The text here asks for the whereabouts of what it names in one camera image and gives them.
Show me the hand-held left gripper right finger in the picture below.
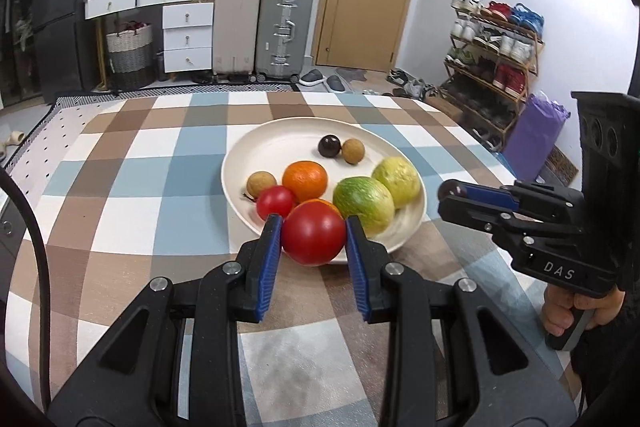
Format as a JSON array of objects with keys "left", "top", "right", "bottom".
[{"left": 345, "top": 215, "right": 576, "bottom": 427}]

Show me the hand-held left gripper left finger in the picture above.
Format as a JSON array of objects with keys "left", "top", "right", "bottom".
[{"left": 47, "top": 213, "right": 284, "bottom": 427}]

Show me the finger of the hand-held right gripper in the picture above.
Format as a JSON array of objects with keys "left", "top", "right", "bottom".
[
  {"left": 438, "top": 197, "right": 506, "bottom": 235},
  {"left": 438, "top": 179, "right": 521, "bottom": 211}
]

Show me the red tomato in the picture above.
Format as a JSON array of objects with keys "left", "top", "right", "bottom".
[
  {"left": 256, "top": 185, "right": 296, "bottom": 222},
  {"left": 281, "top": 202, "right": 347, "bottom": 267}
]

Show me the green mottled citrus fruit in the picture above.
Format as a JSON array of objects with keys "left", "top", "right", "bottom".
[{"left": 332, "top": 176, "right": 396, "bottom": 238}]

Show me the large orange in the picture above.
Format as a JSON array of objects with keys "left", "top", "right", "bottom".
[{"left": 299, "top": 198, "right": 346, "bottom": 220}]

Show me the yellow citrus fruit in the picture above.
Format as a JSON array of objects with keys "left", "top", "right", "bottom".
[{"left": 371, "top": 156, "right": 422, "bottom": 210}]

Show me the large brown longan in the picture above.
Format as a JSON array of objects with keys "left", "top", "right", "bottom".
[{"left": 246, "top": 170, "right": 277, "bottom": 198}]

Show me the cream round plate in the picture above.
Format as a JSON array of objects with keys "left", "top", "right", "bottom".
[{"left": 221, "top": 117, "right": 427, "bottom": 265}]

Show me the dark purple round fruit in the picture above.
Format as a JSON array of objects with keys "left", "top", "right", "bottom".
[{"left": 318, "top": 134, "right": 343, "bottom": 160}]

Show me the person's right forearm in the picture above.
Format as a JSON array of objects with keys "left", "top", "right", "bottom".
[{"left": 570, "top": 292, "right": 640, "bottom": 427}]

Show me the person's right hand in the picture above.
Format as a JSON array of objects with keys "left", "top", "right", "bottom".
[{"left": 541, "top": 279, "right": 627, "bottom": 338}]

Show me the brown doormat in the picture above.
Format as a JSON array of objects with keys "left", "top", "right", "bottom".
[{"left": 542, "top": 146, "right": 581, "bottom": 188}]

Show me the purple bag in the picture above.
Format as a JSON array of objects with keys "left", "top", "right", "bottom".
[{"left": 501, "top": 93, "right": 571, "bottom": 182}]

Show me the small mandarin orange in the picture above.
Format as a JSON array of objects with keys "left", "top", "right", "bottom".
[{"left": 281, "top": 160, "right": 329, "bottom": 204}]

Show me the small brown longan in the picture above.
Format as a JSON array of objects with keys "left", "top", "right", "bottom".
[{"left": 341, "top": 138, "right": 366, "bottom": 165}]

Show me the shoe rack with shoes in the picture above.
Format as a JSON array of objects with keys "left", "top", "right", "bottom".
[{"left": 442, "top": 0, "right": 546, "bottom": 148}]

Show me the checked tablecloth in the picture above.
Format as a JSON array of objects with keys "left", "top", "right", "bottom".
[{"left": 0, "top": 89, "right": 586, "bottom": 427}]

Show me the wooden shoe rack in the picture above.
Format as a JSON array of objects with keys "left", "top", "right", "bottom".
[{"left": 440, "top": 0, "right": 546, "bottom": 152}]

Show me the silver suitcase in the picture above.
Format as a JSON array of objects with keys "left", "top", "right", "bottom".
[{"left": 255, "top": 0, "right": 316, "bottom": 82}]

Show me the beige suitcase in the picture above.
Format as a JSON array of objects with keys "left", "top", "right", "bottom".
[{"left": 212, "top": 0, "right": 263, "bottom": 78}]

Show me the woven laundry basket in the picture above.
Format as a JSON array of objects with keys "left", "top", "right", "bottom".
[{"left": 105, "top": 22, "right": 154, "bottom": 92}]

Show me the white drawer cabinet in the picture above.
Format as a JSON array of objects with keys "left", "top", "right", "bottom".
[{"left": 83, "top": 0, "right": 216, "bottom": 75}]

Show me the beige slipper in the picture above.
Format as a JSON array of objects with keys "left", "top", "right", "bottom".
[{"left": 0, "top": 131, "right": 26, "bottom": 158}]

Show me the black refrigerator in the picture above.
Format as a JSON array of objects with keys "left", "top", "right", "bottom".
[{"left": 30, "top": 0, "right": 115, "bottom": 100}]

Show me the thick black cable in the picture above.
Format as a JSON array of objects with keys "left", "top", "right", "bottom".
[{"left": 0, "top": 172, "right": 51, "bottom": 410}]

